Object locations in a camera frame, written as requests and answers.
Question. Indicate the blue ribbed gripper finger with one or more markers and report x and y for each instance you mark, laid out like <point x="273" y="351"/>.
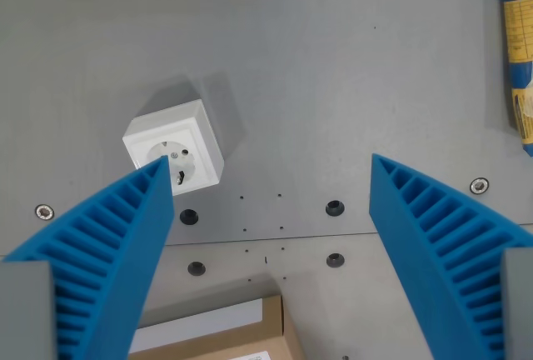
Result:
<point x="108" y="251"/>
<point x="437" y="243"/>

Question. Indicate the black rubber grommet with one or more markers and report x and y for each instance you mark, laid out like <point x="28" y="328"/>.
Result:
<point x="335" y="207"/>
<point x="335" y="260"/>

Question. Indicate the brown cardboard box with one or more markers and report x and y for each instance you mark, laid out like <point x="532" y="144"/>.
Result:
<point x="233" y="335"/>

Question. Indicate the blue package yellow label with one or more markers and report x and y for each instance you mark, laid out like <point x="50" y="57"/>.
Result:
<point x="518" y="51"/>

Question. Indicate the white wall socket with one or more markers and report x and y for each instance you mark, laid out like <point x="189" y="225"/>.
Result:
<point x="188" y="143"/>

